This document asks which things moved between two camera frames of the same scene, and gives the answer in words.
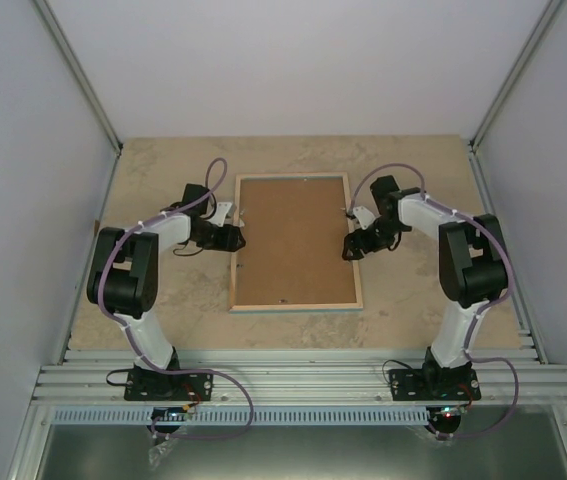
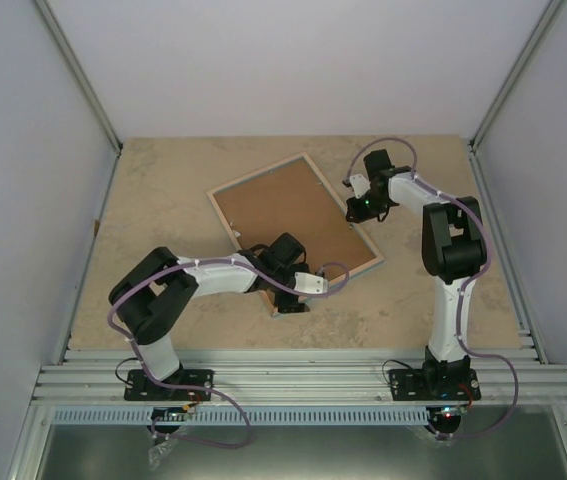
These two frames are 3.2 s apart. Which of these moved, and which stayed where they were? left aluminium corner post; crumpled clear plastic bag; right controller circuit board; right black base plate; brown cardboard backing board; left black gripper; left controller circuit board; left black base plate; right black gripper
Moved: left black gripper; brown cardboard backing board; right black gripper
Stayed: left black base plate; crumpled clear plastic bag; right controller circuit board; left controller circuit board; left aluminium corner post; right black base plate
